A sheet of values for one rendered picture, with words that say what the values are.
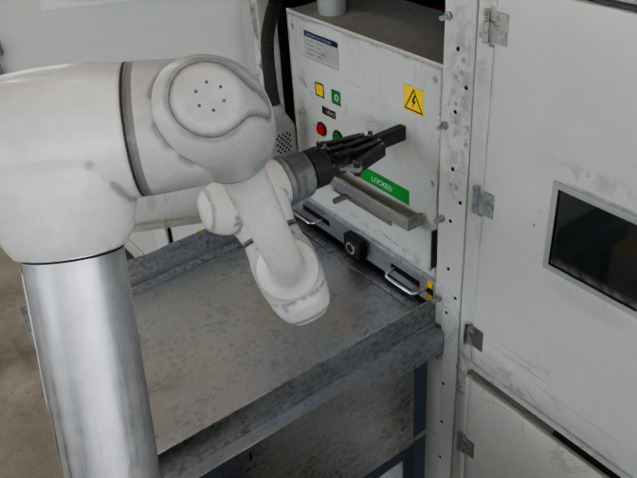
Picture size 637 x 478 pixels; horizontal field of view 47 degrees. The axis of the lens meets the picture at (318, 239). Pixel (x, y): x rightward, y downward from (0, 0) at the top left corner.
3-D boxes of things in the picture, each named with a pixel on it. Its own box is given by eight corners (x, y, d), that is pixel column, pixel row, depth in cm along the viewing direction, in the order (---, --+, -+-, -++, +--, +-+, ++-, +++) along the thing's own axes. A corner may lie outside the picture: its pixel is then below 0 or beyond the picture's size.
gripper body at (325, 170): (293, 181, 139) (332, 165, 143) (320, 198, 133) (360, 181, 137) (290, 145, 135) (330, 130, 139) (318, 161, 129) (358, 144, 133)
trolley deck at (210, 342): (152, 532, 124) (145, 509, 121) (30, 342, 167) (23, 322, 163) (442, 352, 156) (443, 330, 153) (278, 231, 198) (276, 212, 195)
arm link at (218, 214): (256, 166, 136) (287, 229, 136) (181, 195, 129) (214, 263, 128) (276, 145, 127) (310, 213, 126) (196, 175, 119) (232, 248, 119)
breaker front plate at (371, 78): (431, 285, 155) (438, 69, 129) (300, 198, 189) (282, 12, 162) (436, 284, 156) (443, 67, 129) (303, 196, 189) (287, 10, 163)
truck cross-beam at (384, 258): (440, 309, 156) (440, 286, 153) (294, 210, 193) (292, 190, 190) (456, 300, 158) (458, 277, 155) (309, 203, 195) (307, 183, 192)
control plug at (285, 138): (275, 189, 175) (267, 121, 165) (264, 181, 178) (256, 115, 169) (301, 177, 179) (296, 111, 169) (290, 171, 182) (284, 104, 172)
